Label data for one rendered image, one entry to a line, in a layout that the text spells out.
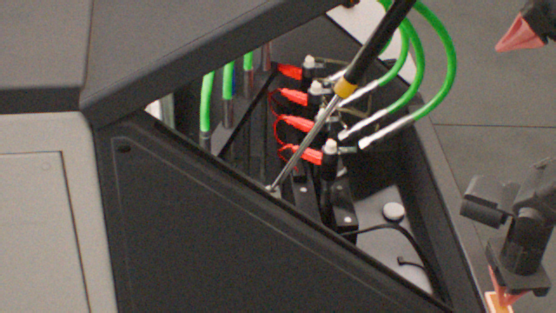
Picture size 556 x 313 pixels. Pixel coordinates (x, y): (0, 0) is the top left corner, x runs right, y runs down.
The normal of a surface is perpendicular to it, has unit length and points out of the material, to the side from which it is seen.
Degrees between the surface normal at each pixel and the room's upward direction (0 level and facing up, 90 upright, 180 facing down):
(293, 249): 90
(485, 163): 0
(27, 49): 0
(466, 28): 0
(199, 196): 90
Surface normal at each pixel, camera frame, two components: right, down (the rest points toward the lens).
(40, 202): 0.11, 0.65
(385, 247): 0.04, -0.76
